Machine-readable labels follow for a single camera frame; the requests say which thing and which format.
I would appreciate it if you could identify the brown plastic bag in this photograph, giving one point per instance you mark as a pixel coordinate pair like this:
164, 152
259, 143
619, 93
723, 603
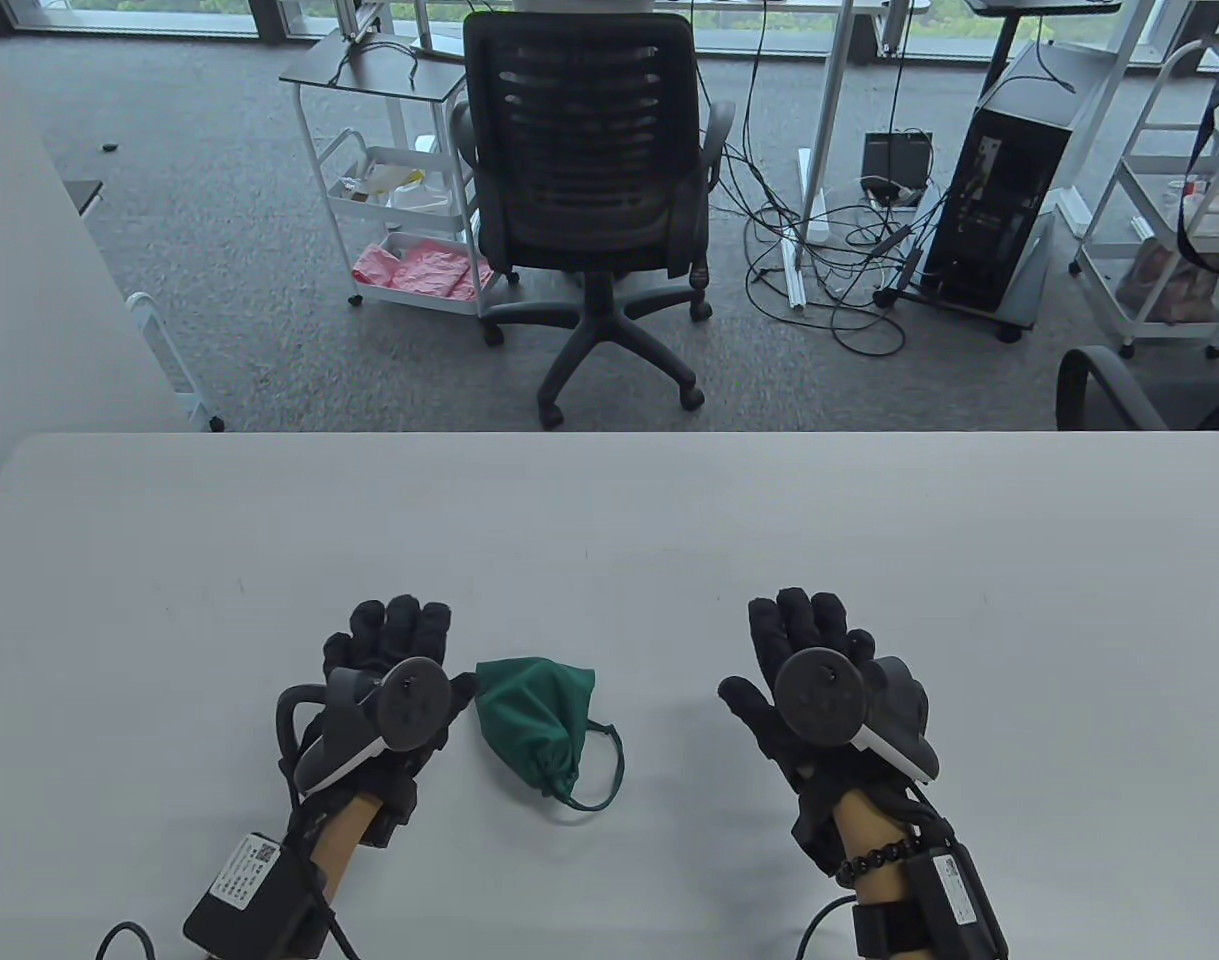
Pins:
1169, 285

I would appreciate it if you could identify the white cart with black top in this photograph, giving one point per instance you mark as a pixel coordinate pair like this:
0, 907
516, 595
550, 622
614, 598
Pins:
439, 80

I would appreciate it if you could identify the clear plastic bags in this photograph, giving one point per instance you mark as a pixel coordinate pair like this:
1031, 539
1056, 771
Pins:
414, 195

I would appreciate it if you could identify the black wheeled computer stand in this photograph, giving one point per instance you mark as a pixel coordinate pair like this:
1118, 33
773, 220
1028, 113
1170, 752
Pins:
1024, 290

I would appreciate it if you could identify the pink plastic bags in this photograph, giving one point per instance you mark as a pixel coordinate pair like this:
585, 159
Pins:
419, 268

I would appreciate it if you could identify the black standing desk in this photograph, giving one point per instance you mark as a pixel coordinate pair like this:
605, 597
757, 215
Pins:
1009, 50

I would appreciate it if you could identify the person's right hand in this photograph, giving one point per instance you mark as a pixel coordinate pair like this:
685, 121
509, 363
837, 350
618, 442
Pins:
799, 625

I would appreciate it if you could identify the black white handheld controller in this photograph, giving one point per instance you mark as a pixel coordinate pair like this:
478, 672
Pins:
819, 697
416, 703

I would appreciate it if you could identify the white power strip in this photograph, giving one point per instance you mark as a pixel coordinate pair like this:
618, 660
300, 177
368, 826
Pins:
797, 275

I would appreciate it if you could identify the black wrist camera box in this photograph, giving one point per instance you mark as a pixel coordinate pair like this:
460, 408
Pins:
249, 880
954, 890

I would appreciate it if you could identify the white desk frame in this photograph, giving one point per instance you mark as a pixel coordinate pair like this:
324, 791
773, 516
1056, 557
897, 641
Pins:
829, 100
1109, 100

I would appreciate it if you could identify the person's left hand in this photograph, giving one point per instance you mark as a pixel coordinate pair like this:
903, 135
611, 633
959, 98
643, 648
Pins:
389, 635

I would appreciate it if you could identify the black mesh office chair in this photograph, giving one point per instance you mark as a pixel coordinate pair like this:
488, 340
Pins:
579, 150

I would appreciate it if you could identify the person's left forearm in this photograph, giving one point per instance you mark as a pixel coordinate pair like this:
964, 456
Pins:
339, 840

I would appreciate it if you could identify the person's right forearm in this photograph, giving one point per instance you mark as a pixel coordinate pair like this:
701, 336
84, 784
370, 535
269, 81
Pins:
864, 825

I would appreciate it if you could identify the black computer tower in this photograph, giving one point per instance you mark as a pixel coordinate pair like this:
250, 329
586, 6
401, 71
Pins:
999, 200

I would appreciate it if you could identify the black chair armrest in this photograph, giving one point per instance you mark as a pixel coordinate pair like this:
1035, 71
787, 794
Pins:
1079, 385

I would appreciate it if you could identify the black box on floor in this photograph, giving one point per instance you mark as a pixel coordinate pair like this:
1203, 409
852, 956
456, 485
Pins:
897, 158

